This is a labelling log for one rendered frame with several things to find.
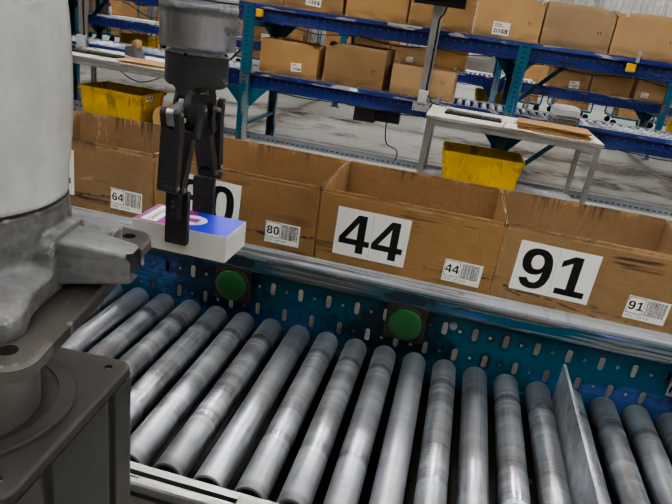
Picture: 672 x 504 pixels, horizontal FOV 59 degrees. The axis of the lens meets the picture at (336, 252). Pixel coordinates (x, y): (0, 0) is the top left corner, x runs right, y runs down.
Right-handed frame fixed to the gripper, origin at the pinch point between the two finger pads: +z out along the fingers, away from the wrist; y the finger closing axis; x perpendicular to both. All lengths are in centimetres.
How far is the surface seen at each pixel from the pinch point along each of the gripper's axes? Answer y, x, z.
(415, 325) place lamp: 42, -31, 31
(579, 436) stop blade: 20, -62, 33
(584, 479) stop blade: 12, -62, 35
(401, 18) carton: 503, 39, -31
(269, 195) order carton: 50, 5, 12
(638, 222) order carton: 79, -78, 10
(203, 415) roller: 7.1, -0.4, 37.7
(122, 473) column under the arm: -28.9, -7.6, 16.2
